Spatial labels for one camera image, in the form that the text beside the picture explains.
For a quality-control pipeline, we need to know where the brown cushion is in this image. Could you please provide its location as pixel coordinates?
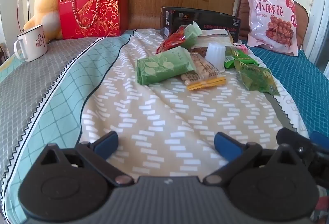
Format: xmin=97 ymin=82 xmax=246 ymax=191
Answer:
xmin=235 ymin=0 xmax=309 ymax=50

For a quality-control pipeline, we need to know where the large green leaf-print packet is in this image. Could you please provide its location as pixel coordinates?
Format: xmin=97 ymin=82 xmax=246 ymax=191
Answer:
xmin=135 ymin=47 xmax=196 ymax=86

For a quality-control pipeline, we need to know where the red gift box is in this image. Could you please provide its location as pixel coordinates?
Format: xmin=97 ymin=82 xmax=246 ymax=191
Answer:
xmin=58 ymin=0 xmax=129 ymax=40

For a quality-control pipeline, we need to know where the clear peanut packet yellow edge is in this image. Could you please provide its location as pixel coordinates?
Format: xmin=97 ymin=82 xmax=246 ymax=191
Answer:
xmin=180 ymin=53 xmax=227 ymax=91

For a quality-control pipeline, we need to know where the teal quilted mat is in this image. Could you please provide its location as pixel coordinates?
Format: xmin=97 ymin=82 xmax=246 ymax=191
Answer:
xmin=248 ymin=46 xmax=329 ymax=142

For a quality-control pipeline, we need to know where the white jelly cup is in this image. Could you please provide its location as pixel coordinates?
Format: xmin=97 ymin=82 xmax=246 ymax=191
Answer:
xmin=205 ymin=43 xmax=227 ymax=72

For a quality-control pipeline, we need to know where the white window frame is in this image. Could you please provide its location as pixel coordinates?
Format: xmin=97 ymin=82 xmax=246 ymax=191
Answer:
xmin=307 ymin=0 xmax=329 ymax=70

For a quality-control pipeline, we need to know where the large pink snack bag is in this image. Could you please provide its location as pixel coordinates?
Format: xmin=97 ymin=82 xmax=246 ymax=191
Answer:
xmin=244 ymin=0 xmax=300 ymax=57

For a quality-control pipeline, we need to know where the white enamel mug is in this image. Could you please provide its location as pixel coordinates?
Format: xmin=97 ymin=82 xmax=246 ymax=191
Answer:
xmin=13 ymin=24 xmax=48 ymax=62

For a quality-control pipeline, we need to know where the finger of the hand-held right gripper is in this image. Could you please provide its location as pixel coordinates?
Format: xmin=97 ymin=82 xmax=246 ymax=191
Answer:
xmin=310 ymin=132 xmax=329 ymax=153
xmin=276 ymin=129 xmax=313 ymax=157

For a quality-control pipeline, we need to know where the red snack packet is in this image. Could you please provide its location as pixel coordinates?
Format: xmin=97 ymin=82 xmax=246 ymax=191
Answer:
xmin=155 ymin=26 xmax=187 ymax=54

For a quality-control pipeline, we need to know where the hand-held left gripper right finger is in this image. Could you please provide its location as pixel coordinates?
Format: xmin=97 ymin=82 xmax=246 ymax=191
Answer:
xmin=203 ymin=132 xmax=302 ymax=186

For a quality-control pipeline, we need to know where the green packet with smiley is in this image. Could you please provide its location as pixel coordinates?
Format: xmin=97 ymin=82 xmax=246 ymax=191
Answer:
xmin=234 ymin=61 xmax=280 ymax=96

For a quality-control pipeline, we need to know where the yellow plush duck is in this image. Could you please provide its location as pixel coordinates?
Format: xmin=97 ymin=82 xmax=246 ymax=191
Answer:
xmin=24 ymin=0 xmax=63 ymax=40

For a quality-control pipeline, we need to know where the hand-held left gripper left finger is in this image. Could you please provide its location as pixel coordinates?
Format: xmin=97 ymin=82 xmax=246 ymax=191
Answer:
xmin=38 ymin=131 xmax=134 ymax=186

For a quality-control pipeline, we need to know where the small bright green packet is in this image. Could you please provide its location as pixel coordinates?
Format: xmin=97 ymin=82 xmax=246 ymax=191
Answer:
xmin=224 ymin=47 xmax=260 ymax=69

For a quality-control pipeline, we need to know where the beige and white snack packet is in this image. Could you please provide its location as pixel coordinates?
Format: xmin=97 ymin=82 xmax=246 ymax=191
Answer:
xmin=191 ymin=29 xmax=234 ymax=57

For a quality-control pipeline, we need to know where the black printed box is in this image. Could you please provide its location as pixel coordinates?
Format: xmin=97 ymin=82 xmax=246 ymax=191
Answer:
xmin=159 ymin=6 xmax=241 ymax=41

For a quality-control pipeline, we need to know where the patterned bedsheet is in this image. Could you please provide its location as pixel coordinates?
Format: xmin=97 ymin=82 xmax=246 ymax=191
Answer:
xmin=0 ymin=29 xmax=310 ymax=224

